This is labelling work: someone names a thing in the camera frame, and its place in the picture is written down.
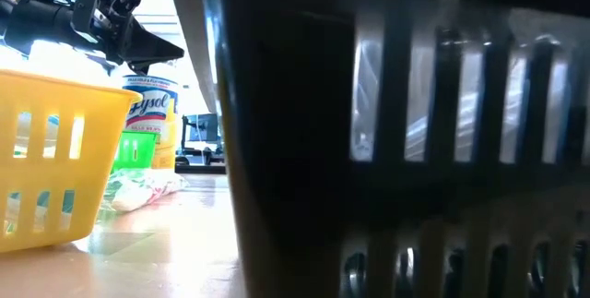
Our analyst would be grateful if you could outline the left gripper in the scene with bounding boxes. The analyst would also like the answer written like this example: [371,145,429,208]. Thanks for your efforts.
[71,0,185,77]

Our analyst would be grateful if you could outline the teal toothbrush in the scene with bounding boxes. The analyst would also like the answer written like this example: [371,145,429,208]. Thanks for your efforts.
[4,189,76,232]

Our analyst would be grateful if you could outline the Lysol wipes canister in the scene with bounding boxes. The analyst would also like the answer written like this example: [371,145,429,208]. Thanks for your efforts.
[122,74,181,171]

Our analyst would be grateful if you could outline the black computer monitor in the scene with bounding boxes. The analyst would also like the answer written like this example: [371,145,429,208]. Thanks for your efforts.
[181,113,221,154]

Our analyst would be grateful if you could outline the green plastic basket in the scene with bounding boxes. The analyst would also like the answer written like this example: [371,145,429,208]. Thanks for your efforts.
[111,130,160,173]

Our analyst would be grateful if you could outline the clear wrapped patterned white packet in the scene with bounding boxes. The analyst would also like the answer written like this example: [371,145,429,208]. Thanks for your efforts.
[101,167,189,213]

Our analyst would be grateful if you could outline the yellow plastic slotted basket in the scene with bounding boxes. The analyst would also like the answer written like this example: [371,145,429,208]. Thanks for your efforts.
[0,69,143,253]

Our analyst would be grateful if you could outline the black plastic slotted basket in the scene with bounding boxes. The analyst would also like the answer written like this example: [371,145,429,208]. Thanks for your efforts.
[163,0,590,298]

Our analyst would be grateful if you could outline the black table edge rail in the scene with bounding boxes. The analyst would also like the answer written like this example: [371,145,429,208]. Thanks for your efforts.
[174,162,228,174]

